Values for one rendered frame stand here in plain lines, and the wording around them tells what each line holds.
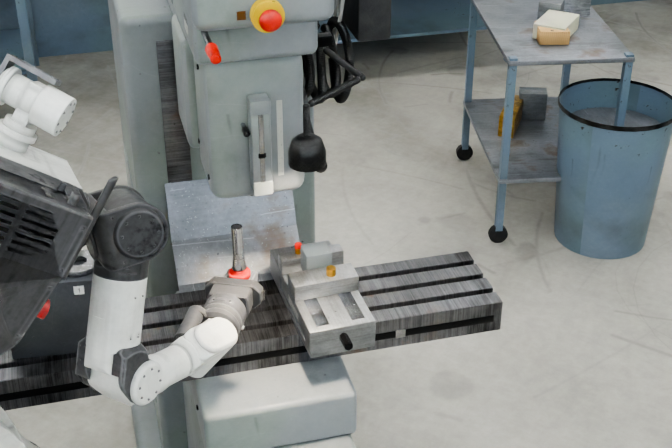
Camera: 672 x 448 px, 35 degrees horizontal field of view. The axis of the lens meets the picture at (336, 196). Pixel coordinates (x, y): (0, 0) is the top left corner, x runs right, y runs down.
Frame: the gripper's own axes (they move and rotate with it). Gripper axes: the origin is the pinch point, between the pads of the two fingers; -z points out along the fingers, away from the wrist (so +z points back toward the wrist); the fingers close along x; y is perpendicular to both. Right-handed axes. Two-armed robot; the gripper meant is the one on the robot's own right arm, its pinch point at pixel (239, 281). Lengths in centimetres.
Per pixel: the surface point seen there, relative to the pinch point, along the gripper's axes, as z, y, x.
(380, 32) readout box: -47, -40, -23
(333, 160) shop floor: -273, 113, 30
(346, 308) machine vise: -8.5, 10.3, -21.6
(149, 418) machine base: -57, 94, 48
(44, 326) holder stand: 10.8, 9.4, 40.5
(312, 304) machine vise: -8.7, 10.3, -13.9
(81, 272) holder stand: 6.3, -2.4, 32.5
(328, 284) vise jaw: -12.5, 7.1, -16.8
